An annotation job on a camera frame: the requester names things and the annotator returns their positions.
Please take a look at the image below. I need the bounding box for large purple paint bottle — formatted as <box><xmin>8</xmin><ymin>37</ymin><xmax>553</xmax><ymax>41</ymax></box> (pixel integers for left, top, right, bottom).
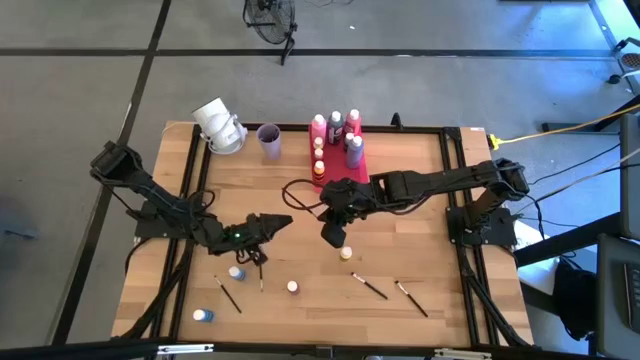
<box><xmin>345</xmin><ymin>135</ymin><xmax>366</xmax><ymax>170</ymax></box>

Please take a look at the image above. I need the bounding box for large red paint bottle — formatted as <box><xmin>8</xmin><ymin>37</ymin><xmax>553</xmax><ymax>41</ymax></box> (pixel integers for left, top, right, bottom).
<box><xmin>343</xmin><ymin>108</ymin><xmax>362</xmax><ymax>136</ymax></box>

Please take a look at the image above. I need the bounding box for large pink paint bottle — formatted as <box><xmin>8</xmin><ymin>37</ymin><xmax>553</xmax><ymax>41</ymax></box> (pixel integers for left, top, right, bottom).
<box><xmin>310</xmin><ymin>113</ymin><xmax>328</xmax><ymax>146</ymax></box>

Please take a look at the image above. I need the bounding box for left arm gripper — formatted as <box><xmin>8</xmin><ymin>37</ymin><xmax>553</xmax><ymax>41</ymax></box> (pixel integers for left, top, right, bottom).
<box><xmin>214</xmin><ymin>213</ymin><xmax>295</xmax><ymax>266</ymax></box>

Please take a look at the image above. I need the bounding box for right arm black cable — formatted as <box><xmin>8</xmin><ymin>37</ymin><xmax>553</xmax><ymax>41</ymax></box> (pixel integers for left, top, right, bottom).
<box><xmin>281</xmin><ymin>178</ymin><xmax>329</xmax><ymax>218</ymax></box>

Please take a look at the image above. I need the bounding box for computer keyboard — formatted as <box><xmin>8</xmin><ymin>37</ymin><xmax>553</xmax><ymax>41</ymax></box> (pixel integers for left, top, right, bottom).
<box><xmin>623</xmin><ymin>262</ymin><xmax>640</xmax><ymax>321</ymax></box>

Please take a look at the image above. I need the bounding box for black aluminium table frame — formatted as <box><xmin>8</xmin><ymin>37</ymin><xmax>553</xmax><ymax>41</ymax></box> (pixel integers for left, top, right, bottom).
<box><xmin>112</xmin><ymin>122</ymin><xmax>534</xmax><ymax>360</ymax></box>

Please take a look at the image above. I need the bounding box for pink plastic tray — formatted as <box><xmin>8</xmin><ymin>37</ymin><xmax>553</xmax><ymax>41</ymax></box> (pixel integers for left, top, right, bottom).
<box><xmin>307</xmin><ymin>121</ymin><xmax>370</xmax><ymax>194</ymax></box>

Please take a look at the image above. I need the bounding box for black office chair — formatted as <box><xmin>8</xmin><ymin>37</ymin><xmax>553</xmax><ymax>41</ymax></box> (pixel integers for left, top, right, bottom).
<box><xmin>607</xmin><ymin>37</ymin><xmax>640</xmax><ymax>86</ymax></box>

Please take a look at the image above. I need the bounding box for large dark blue paint bottle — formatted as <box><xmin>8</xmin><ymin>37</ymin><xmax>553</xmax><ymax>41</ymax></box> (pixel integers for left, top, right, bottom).
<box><xmin>326</xmin><ymin>110</ymin><xmax>345</xmax><ymax>146</ymax></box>

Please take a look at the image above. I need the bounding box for black floor fan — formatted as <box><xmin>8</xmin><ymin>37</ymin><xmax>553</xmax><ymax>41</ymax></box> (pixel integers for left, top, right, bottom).
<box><xmin>242</xmin><ymin>0</ymin><xmax>300</xmax><ymax>67</ymax></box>

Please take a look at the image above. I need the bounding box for yellow extension cord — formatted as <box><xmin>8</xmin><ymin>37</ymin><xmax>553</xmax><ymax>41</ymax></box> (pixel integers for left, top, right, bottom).
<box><xmin>487</xmin><ymin>102</ymin><xmax>640</xmax><ymax>151</ymax></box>

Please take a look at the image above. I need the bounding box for lavender plastic cup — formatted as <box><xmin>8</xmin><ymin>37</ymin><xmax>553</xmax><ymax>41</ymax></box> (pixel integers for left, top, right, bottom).
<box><xmin>255</xmin><ymin>122</ymin><xmax>283</xmax><ymax>161</ymax></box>

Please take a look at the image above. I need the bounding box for black bag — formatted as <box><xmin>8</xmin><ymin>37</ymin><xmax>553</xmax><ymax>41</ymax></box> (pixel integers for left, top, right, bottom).
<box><xmin>553</xmin><ymin>257</ymin><xmax>599</xmax><ymax>342</ymax></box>

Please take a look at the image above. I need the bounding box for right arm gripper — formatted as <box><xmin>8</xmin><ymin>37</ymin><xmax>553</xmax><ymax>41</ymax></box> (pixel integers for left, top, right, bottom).
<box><xmin>317</xmin><ymin>179</ymin><xmax>381</xmax><ymax>249</ymax></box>

